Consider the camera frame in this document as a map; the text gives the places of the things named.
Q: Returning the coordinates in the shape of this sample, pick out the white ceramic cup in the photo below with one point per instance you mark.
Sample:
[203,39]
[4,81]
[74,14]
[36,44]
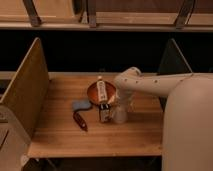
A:
[119,115]

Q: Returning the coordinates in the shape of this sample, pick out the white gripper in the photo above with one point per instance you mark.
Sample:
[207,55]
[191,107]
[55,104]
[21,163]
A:
[124,98]

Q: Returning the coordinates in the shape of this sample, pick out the right dark side panel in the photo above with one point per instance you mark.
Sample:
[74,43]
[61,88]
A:
[173,61]

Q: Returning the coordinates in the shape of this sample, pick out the upper wooden shelf frame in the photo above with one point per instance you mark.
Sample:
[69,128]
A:
[108,15]

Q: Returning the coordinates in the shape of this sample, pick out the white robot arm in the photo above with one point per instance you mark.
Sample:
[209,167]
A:
[187,136]

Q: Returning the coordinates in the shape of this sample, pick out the left wooden side panel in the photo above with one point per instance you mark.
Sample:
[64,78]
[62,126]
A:
[22,101]

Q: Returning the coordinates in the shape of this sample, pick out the orange round bowl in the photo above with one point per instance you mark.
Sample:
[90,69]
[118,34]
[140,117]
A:
[92,93]

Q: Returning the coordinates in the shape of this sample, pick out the blue eraser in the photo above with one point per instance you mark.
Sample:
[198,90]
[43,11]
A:
[81,105]

